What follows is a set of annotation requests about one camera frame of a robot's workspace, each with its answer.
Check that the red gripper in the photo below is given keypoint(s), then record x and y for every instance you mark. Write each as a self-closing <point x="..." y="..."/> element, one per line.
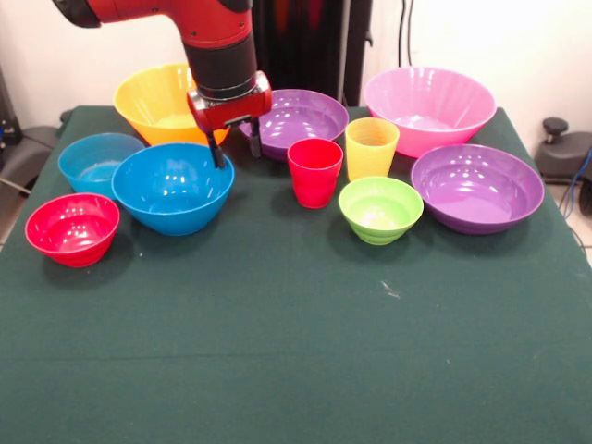
<point x="231" y="108"/>

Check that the blue bowl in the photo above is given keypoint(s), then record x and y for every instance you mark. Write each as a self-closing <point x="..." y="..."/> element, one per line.
<point x="166" y="189"/>

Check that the small red bowl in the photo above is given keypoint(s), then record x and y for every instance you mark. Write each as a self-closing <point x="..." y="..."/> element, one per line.
<point x="71" y="231"/>

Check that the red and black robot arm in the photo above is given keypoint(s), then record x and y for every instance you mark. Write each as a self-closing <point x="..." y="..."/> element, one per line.
<point x="217" y="28"/>

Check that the purple bowl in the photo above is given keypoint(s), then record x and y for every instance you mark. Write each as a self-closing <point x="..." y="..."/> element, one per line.
<point x="305" y="115"/>
<point x="476" y="185"/>

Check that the red cup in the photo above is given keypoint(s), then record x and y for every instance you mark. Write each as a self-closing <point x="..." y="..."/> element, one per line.
<point x="314" y="176"/>

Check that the large yellow bowl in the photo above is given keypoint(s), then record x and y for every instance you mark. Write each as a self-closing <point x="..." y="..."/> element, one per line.
<point x="148" y="102"/>

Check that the yellow cup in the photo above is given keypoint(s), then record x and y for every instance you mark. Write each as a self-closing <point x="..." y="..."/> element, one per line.
<point x="370" y="152"/>

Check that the translucent teal bowl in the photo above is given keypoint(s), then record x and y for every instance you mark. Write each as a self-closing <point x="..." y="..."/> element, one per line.
<point x="88" y="157"/>

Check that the small green bowl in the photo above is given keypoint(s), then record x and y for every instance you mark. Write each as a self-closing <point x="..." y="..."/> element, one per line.
<point x="379" y="208"/>

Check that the black levelling knob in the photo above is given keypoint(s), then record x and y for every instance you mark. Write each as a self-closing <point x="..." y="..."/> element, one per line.
<point x="555" y="127"/>
<point x="66" y="118"/>

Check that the large pink bowl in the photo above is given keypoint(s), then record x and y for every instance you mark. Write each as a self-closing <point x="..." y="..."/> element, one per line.
<point x="430" y="102"/>

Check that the dark green tablecloth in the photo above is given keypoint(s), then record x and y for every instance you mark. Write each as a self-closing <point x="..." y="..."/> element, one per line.
<point x="296" y="347"/>

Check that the black equipment box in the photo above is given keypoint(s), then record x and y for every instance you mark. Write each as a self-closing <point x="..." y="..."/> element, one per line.
<point x="8" y="111"/>

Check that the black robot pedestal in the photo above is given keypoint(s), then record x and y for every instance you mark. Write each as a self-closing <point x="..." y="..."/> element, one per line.
<point x="314" y="46"/>

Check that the grey pedestal leg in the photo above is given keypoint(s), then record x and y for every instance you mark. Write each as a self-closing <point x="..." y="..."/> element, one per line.
<point x="28" y="152"/>
<point x="564" y="157"/>

